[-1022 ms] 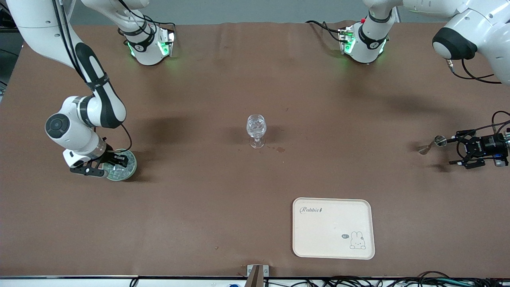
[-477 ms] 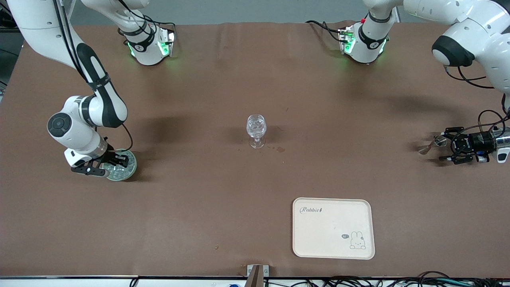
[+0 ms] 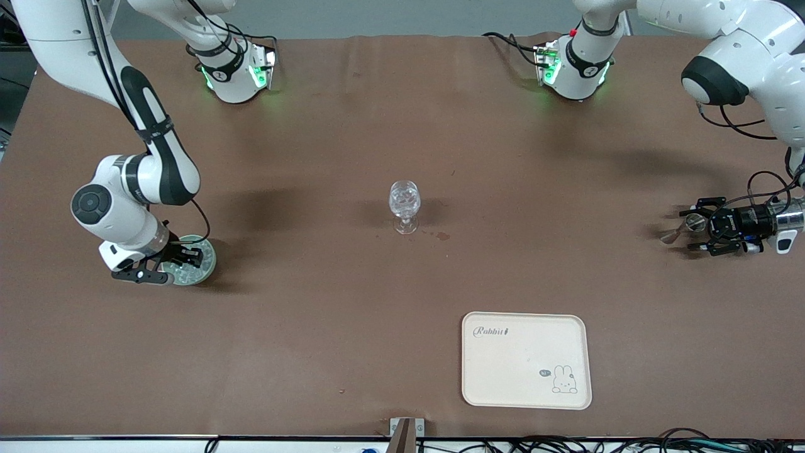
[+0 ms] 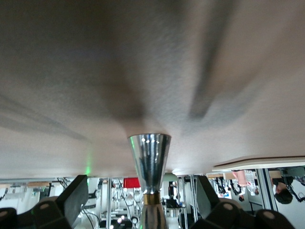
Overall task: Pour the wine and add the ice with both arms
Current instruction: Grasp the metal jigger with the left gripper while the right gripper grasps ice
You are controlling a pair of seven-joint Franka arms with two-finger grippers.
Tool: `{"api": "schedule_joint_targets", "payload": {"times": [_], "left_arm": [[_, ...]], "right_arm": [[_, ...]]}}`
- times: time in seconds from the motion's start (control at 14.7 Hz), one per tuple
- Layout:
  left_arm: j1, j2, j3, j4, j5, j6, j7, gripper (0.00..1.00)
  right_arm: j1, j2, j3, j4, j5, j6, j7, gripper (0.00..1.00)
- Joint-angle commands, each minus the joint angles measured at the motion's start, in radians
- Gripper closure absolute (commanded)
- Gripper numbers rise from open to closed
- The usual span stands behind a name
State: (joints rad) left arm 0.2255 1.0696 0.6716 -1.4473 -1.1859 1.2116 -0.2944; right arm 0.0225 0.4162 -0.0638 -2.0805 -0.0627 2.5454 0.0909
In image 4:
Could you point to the silver metal jigger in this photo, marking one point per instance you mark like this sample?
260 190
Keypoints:
150 162

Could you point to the red box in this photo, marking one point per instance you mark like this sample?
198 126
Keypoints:
131 183

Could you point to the brown table mat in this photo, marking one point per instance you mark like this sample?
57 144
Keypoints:
71 71

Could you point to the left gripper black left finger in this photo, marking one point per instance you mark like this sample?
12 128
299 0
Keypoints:
71 198

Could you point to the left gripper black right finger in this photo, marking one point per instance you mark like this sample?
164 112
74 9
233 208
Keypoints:
209 205

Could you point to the person in pink shirt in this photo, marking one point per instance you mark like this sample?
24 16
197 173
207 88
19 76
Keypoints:
239 177

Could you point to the pale green round bowl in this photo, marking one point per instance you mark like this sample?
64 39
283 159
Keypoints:
171 177

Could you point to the cream rabbit print tray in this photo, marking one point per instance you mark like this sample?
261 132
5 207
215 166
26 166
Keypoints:
262 163

